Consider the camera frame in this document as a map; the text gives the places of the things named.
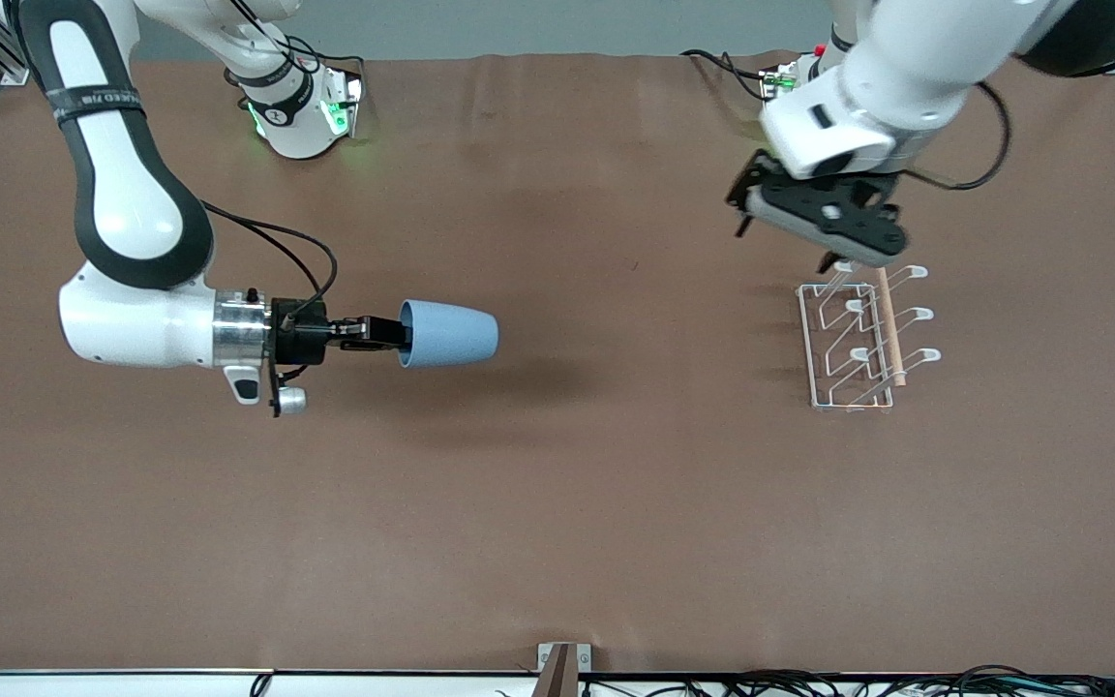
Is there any white wire cup rack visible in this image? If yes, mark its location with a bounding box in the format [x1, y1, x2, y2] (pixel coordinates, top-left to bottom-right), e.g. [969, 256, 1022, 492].
[796, 259, 943, 415]

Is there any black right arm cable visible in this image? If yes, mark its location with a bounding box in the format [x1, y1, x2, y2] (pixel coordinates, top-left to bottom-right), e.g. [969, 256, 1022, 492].
[199, 201, 339, 320]

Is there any black base cable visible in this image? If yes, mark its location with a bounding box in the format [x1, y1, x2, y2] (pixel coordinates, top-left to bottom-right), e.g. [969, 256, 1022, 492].
[282, 37, 367, 83]
[681, 48, 776, 103]

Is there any black cable bundle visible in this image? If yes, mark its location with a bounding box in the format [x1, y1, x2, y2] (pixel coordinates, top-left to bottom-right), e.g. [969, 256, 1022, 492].
[577, 664, 1115, 697]

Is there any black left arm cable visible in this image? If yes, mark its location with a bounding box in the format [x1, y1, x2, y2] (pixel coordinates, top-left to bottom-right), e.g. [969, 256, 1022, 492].
[906, 82, 1011, 192]

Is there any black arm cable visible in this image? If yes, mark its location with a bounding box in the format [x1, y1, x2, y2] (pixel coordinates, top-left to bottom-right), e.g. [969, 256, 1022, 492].
[906, 82, 1011, 192]
[199, 201, 339, 320]

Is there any black left base cable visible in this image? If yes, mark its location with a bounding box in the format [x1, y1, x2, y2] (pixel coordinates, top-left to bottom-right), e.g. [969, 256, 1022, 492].
[681, 48, 776, 103]

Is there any black right base cable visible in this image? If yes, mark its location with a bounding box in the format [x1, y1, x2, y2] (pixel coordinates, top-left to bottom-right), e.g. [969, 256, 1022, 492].
[282, 37, 367, 83]

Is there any blue plastic cup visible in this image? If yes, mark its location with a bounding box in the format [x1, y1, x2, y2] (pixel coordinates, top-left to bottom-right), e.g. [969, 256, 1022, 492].
[398, 299, 500, 370]

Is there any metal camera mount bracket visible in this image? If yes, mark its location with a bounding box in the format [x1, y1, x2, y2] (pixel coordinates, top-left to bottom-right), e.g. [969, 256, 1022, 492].
[537, 643, 592, 697]

